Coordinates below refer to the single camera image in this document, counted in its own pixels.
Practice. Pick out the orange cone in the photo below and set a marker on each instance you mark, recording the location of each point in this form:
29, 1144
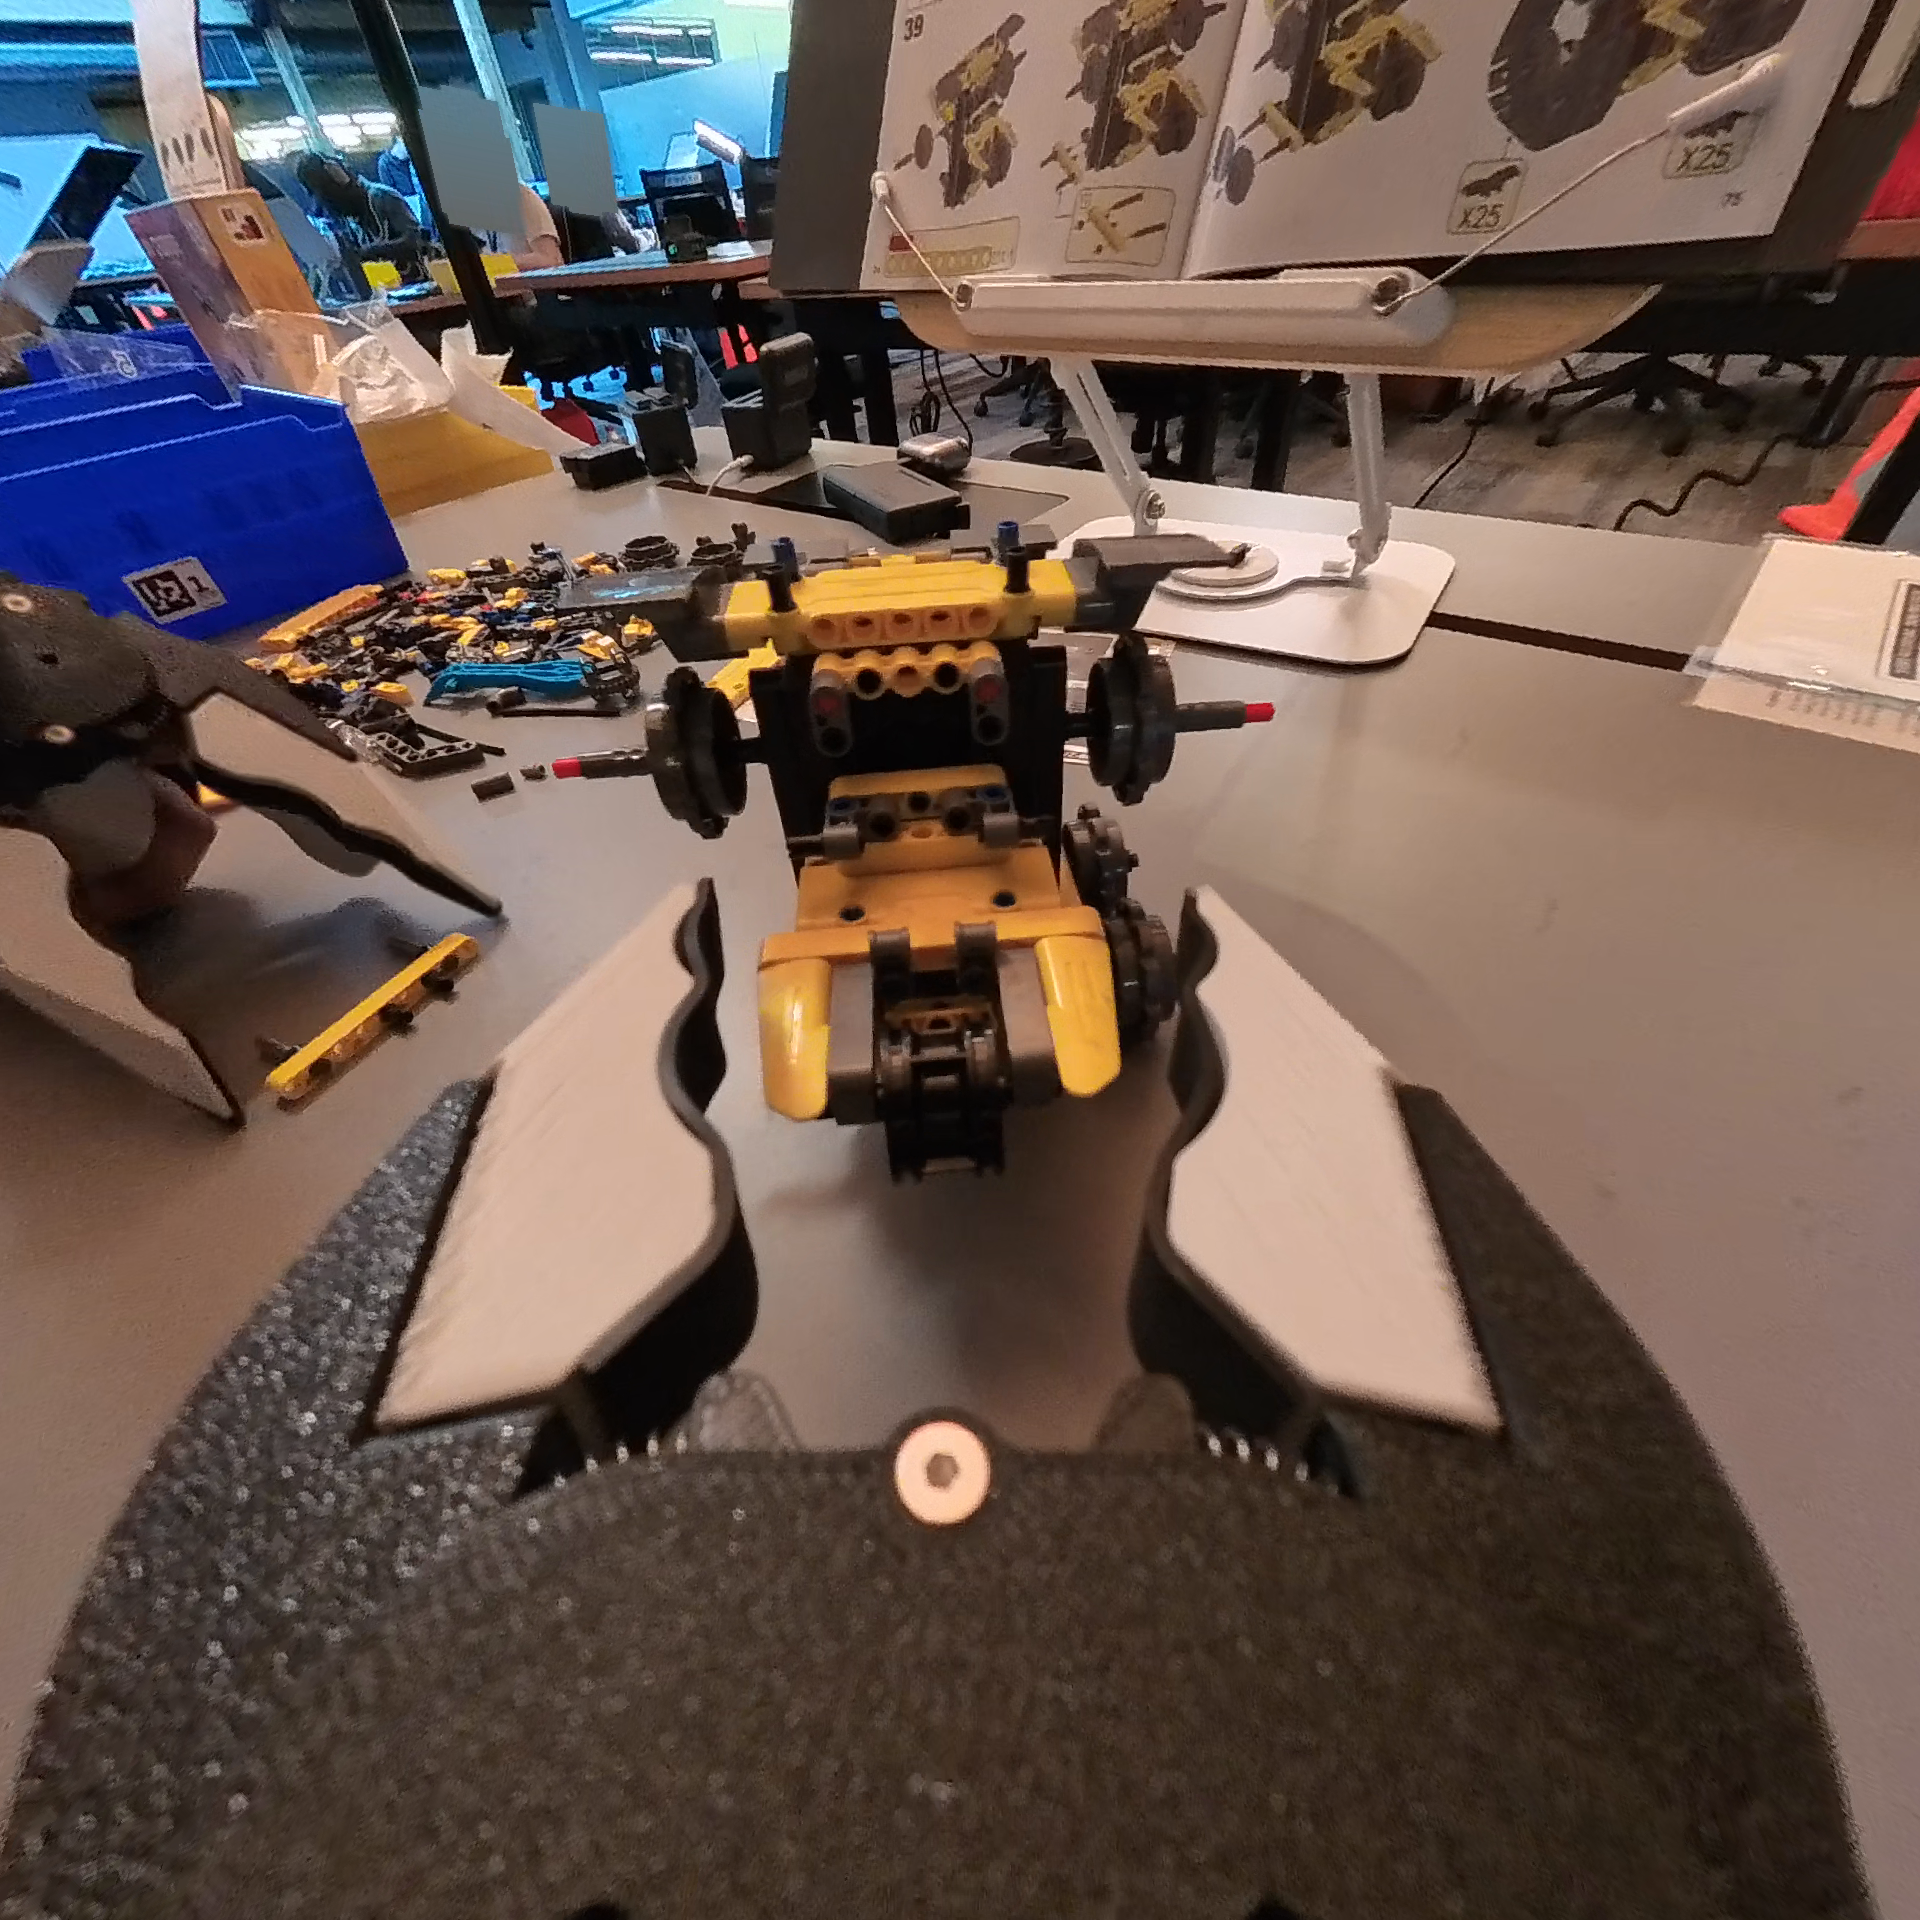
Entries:
1869, 480

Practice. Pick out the clear plastic bag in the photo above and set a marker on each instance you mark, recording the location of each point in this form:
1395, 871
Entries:
374, 369

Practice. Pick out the cardboard box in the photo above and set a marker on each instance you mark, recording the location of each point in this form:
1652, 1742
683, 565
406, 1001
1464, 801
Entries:
241, 284

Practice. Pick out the grey earbuds case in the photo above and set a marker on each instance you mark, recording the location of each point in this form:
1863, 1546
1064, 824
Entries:
932, 452

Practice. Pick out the small black battery block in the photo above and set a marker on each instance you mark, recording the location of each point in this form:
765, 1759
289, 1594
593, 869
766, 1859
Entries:
601, 463

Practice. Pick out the white book stand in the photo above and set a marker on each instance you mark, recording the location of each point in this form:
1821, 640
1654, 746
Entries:
1320, 601

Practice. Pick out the black power bank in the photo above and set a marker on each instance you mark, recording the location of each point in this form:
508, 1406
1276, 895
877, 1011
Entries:
893, 502

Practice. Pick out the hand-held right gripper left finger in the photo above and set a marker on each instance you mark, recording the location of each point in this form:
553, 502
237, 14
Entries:
571, 1200

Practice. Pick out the yellow black brick vehicle model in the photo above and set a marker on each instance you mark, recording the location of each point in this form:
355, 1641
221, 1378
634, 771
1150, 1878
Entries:
922, 930

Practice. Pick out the building instruction booklet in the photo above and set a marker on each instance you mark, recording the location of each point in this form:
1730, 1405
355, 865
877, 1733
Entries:
1350, 135

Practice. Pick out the black battery charger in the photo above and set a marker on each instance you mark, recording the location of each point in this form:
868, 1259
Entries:
661, 428

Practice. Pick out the pile of loose brick parts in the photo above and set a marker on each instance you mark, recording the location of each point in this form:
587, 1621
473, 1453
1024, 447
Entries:
494, 631

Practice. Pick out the brown office desk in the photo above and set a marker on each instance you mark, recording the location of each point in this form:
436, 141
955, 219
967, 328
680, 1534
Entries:
631, 270

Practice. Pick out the black desk mat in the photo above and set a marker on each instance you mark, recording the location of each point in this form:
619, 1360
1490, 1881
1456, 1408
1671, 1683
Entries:
1005, 495

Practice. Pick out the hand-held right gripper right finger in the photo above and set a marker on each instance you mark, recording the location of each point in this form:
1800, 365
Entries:
1304, 1200

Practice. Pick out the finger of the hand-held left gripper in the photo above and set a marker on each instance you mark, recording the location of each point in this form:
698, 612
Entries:
104, 991
322, 781

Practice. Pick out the paper sheet in clear sleeve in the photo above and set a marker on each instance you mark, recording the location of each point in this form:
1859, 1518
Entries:
1831, 631

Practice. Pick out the black charger dock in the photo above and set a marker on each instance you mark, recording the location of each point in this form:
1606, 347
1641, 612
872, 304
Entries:
772, 398

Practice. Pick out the black office chair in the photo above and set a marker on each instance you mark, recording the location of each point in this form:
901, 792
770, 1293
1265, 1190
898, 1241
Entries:
1664, 393
1035, 405

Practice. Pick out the yellow brick beam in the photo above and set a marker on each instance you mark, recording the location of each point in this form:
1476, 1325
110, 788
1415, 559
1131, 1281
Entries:
374, 1013

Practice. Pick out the blue plastic bin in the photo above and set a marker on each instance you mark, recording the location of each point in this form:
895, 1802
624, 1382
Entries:
195, 480

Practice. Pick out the yellow plastic bin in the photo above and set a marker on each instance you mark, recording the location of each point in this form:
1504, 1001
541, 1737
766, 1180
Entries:
451, 458

